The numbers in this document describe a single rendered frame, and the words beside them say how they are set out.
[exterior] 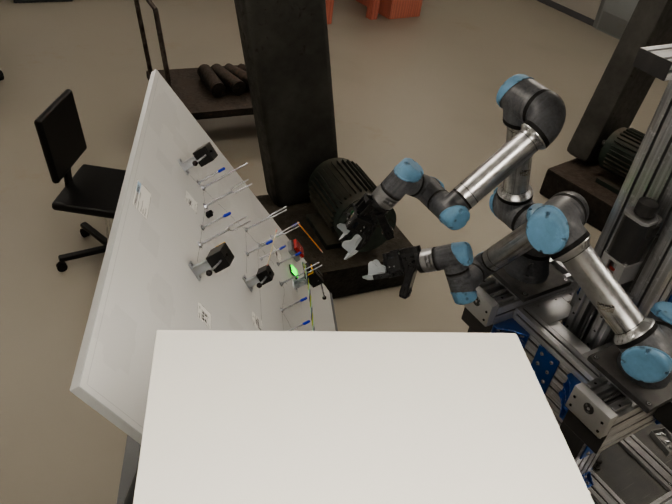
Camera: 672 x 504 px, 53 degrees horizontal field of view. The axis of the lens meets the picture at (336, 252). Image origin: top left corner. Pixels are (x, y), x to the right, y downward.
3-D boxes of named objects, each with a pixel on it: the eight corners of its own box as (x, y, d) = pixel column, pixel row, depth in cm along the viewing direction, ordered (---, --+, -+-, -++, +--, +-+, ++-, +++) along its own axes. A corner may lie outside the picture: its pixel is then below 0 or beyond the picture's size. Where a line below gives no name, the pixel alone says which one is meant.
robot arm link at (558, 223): (694, 351, 176) (569, 184, 179) (678, 381, 166) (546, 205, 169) (654, 364, 185) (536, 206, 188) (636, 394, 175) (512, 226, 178)
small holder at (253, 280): (238, 287, 172) (262, 275, 170) (244, 273, 180) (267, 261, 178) (247, 301, 173) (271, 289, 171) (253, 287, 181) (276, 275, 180)
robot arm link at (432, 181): (442, 215, 199) (418, 207, 192) (422, 196, 207) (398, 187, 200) (457, 194, 197) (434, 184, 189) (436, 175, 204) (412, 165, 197)
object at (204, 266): (179, 277, 144) (214, 259, 142) (192, 258, 154) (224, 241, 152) (191, 294, 145) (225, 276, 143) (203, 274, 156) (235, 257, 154)
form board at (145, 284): (375, 622, 158) (382, 619, 158) (69, 391, 99) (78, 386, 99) (325, 293, 251) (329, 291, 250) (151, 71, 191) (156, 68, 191)
